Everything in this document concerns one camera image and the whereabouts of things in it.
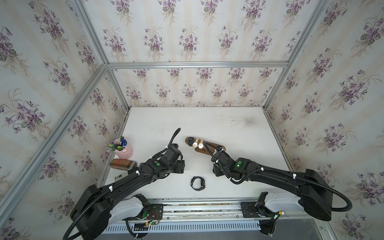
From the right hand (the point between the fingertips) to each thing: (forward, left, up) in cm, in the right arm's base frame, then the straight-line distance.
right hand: (218, 167), depth 83 cm
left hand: (0, +21, +1) cm, 21 cm away
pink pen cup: (+7, +56, +6) cm, 56 cm away
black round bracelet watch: (-9, +9, -2) cm, 13 cm away
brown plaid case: (+1, +56, -2) cm, 56 cm away
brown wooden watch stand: (+11, +8, +2) cm, 14 cm away
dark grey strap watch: (+15, +16, +3) cm, 23 cm away
